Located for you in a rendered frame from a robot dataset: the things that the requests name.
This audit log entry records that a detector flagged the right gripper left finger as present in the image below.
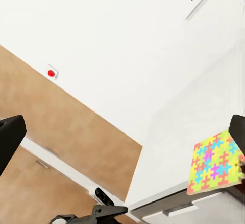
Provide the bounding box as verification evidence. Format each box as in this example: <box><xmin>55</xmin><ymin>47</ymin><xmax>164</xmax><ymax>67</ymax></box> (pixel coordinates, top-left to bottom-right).
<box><xmin>0</xmin><ymin>115</ymin><xmax>27</xmax><ymax>176</ymax></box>

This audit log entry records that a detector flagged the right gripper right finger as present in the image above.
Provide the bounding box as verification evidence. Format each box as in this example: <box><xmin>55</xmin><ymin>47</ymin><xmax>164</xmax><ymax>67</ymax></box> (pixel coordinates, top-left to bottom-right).
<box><xmin>229</xmin><ymin>114</ymin><xmax>245</xmax><ymax>155</ymax></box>

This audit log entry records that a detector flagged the jigsaw puzzle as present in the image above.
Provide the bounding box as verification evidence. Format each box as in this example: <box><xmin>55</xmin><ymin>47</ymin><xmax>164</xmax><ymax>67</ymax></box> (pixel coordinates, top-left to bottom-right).
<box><xmin>187</xmin><ymin>129</ymin><xmax>245</xmax><ymax>195</ymax></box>

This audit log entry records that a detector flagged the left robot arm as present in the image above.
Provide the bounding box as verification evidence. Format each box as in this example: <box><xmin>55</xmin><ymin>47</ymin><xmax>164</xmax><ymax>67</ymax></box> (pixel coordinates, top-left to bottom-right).
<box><xmin>51</xmin><ymin>183</ymin><xmax>128</xmax><ymax>224</ymax></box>

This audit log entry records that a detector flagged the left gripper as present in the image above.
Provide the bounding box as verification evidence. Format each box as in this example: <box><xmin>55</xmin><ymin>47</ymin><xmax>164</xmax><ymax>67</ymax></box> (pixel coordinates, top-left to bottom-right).
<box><xmin>77</xmin><ymin>205</ymin><xmax>128</xmax><ymax>224</ymax></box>

